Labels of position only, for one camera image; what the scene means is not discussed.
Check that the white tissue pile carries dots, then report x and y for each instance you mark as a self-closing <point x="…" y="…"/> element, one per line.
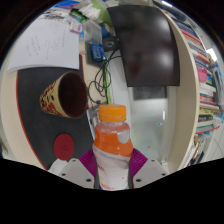
<point x="90" y="11"/>

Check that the floral patterned paper cup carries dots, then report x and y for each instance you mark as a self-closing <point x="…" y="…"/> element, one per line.
<point x="53" y="100"/>

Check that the grey metal stand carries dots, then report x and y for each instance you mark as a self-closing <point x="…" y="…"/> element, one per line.
<point x="92" y="120"/>

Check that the clear plastic container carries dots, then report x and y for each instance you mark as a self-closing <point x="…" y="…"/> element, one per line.
<point x="92" y="31"/>

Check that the black red-edged desk mat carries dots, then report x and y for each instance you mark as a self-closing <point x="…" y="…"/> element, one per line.
<point x="36" y="133"/>

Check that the small blue electronic device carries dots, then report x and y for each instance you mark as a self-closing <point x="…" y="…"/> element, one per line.
<point x="97" y="52"/>

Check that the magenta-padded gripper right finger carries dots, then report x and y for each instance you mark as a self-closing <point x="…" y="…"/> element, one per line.
<point x="138" y="161"/>

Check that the blue and white box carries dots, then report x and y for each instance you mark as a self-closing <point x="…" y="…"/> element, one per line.
<point x="66" y="4"/>

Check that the black computer monitor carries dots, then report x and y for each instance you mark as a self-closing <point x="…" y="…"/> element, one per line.
<point x="146" y="46"/>

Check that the orange-capped plastic drink bottle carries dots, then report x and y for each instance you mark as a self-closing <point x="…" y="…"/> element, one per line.
<point x="112" y="143"/>

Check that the beige shelf full of books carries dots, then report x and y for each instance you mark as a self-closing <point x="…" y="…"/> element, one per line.
<point x="203" y="83"/>

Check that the flat round red coaster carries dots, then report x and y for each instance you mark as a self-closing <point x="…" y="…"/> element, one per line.
<point x="64" y="146"/>

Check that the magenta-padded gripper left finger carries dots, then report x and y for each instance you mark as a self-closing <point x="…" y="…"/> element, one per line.
<point x="87" y="161"/>

